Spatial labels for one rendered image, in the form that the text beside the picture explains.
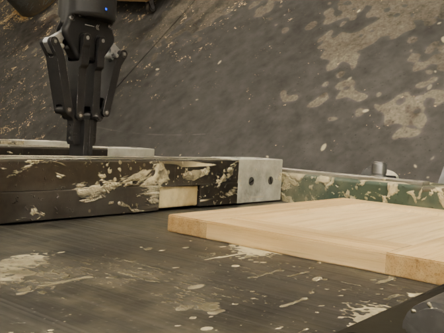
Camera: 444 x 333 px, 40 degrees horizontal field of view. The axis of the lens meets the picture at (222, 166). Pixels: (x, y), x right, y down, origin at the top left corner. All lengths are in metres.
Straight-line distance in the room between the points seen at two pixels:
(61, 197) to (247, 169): 0.36
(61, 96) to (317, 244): 0.40
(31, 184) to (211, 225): 0.21
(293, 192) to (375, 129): 1.36
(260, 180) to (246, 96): 1.86
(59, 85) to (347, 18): 2.32
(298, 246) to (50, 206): 0.30
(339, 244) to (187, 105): 2.51
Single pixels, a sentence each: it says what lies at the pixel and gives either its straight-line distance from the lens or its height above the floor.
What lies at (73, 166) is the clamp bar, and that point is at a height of 1.27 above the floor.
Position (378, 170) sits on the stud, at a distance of 1.04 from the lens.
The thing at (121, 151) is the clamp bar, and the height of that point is 0.99.
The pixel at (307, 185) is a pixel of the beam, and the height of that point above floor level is 0.90.
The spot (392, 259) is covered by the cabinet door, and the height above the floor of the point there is 1.20.
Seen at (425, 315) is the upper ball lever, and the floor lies 1.46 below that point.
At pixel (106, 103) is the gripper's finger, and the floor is 1.24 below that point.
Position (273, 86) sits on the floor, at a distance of 2.82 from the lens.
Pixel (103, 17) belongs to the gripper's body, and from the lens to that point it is 0.82.
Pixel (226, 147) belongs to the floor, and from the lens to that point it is 2.66.
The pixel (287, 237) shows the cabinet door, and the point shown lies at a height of 1.21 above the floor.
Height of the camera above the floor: 1.64
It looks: 39 degrees down
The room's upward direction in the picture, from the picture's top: 35 degrees counter-clockwise
